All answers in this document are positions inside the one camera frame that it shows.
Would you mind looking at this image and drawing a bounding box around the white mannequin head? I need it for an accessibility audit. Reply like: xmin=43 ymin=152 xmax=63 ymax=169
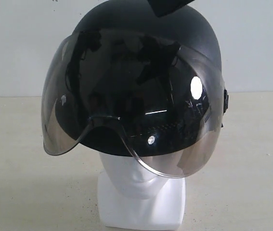
xmin=97 ymin=153 xmax=185 ymax=231

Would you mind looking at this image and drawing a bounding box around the black helmet with tinted visor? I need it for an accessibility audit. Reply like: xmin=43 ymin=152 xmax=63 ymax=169
xmin=41 ymin=0 xmax=228 ymax=178

